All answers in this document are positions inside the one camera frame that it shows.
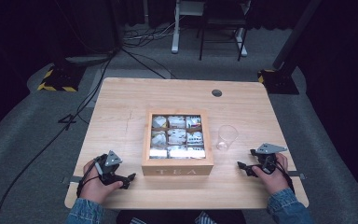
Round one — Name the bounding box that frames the long black floor cable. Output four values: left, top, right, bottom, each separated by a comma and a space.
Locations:
0, 50, 116, 224

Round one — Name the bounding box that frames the person's dark lap clothing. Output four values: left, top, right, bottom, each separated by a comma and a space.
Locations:
116, 209, 247, 224

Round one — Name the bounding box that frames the black chair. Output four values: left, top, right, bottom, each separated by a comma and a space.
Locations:
198, 0, 252, 63

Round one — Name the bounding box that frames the bundle of floor cables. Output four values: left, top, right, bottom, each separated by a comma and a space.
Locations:
121, 21, 178, 80

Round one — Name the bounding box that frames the metal table bracket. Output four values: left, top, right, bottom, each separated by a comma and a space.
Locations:
61, 175, 84, 185
286, 170, 308, 181

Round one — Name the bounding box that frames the right hand-held gripper black cable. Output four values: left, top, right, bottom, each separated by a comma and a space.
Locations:
271, 159, 296, 194

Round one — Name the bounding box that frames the white desk frame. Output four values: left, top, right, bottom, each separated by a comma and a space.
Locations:
171, 0, 252, 58

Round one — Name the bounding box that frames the hand-held gripper black cable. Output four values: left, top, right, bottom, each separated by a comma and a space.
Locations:
76, 156, 103, 199
271, 159, 296, 194

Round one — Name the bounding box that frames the wooden tea box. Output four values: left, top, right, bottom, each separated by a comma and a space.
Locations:
141, 107, 215, 177

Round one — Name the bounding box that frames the person's left hand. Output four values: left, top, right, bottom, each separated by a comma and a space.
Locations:
78, 158, 124, 205

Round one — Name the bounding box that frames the black slanted stand pole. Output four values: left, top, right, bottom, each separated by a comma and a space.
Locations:
272, 0, 324, 71

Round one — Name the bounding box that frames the left hand-held gripper black cable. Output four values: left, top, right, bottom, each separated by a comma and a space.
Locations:
76, 156, 103, 199

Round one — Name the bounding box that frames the clear plastic cup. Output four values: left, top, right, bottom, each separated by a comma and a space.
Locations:
215, 124, 240, 152

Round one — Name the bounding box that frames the person's right hand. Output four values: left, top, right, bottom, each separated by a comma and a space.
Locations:
251, 152, 291, 196

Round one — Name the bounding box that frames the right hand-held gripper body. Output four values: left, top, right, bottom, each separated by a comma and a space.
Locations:
249, 142, 289, 175

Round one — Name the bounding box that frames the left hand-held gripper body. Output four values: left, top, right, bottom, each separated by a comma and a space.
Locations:
94, 149, 129, 187

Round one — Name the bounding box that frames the striped black stand base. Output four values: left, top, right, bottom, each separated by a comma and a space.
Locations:
256, 68, 300, 95
36, 63, 88, 93

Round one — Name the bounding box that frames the pile of tea bags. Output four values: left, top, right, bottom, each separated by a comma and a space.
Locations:
149, 115, 207, 160

